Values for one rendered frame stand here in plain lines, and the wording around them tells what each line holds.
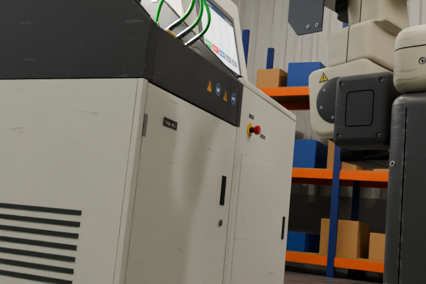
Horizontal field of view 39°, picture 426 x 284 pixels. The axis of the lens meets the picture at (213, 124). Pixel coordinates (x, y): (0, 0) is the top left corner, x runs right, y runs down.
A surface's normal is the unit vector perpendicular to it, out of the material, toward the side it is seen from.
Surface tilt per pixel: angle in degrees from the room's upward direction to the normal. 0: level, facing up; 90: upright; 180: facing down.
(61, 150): 90
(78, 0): 90
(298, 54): 90
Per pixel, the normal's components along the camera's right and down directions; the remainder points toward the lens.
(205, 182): 0.91, 0.02
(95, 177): -0.40, -0.19
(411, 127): -0.69, -0.18
